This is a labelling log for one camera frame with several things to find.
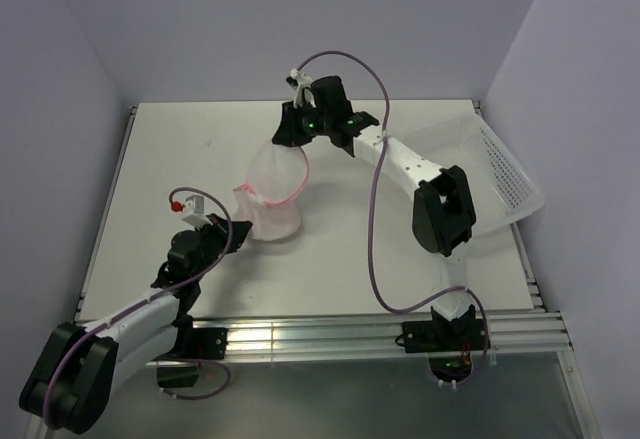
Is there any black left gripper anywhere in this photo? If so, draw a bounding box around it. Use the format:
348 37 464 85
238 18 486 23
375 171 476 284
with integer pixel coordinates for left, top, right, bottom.
191 213 252 282

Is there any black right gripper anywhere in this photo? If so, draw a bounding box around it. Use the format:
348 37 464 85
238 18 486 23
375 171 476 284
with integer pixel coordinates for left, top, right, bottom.
272 99 332 148

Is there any white mesh laundry bag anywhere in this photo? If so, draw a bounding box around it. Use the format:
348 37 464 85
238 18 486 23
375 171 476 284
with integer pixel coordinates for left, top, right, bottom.
233 141 310 242

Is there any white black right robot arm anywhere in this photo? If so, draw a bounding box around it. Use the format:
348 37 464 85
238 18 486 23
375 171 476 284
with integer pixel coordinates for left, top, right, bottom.
272 70 476 349

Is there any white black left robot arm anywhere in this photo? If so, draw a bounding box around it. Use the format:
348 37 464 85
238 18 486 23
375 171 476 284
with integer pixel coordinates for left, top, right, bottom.
19 214 252 434

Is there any white perforated plastic basket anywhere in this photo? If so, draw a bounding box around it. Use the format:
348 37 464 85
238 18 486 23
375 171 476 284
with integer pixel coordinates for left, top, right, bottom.
402 113 544 236

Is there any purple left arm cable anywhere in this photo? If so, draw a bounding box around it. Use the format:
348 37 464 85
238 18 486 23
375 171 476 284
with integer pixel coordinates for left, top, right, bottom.
41 187 236 430

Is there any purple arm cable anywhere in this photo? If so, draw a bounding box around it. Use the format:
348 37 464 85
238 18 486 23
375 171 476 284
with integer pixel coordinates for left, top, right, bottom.
294 50 493 388
41 187 236 430

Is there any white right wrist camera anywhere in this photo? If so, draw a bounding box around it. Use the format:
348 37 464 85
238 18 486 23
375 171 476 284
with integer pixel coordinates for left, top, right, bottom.
285 69 315 108

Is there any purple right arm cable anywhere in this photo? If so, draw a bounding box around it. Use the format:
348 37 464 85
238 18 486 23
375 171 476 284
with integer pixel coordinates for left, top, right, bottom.
294 50 493 388

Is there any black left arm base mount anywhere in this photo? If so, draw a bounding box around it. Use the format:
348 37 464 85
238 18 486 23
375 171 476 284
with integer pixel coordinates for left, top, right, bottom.
155 322 232 401

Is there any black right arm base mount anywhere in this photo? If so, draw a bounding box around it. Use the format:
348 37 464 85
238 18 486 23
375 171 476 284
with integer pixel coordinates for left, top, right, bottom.
394 305 491 390

